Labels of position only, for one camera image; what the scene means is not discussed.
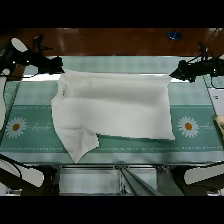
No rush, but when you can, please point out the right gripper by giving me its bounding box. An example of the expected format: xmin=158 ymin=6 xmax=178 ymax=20
xmin=168 ymin=59 xmax=201 ymax=84

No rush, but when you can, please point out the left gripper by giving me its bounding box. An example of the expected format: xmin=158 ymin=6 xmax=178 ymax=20
xmin=36 ymin=55 xmax=65 ymax=75

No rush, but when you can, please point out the white shirt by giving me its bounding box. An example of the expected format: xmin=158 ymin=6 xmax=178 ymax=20
xmin=50 ymin=68 xmax=176 ymax=165

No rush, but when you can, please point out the blue round object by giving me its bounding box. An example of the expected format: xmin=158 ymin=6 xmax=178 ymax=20
xmin=167 ymin=30 xmax=183 ymax=42

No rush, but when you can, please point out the beige garment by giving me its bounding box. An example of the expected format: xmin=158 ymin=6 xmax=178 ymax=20
xmin=214 ymin=114 xmax=224 ymax=138

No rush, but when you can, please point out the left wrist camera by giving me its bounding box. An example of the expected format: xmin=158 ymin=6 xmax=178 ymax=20
xmin=32 ymin=33 xmax=53 ymax=57

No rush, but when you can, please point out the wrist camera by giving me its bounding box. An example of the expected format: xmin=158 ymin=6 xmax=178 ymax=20
xmin=32 ymin=33 xmax=53 ymax=57
xmin=196 ymin=41 xmax=213 ymax=63

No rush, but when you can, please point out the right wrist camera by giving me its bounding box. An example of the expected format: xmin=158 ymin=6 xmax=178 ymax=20
xmin=196 ymin=41 xmax=213 ymax=63

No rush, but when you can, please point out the black cable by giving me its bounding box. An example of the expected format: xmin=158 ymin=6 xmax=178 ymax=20
xmin=0 ymin=70 xmax=11 ymax=134
xmin=209 ymin=74 xmax=224 ymax=90

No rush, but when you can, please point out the silver frame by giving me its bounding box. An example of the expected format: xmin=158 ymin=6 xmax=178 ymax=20
xmin=0 ymin=161 xmax=224 ymax=197

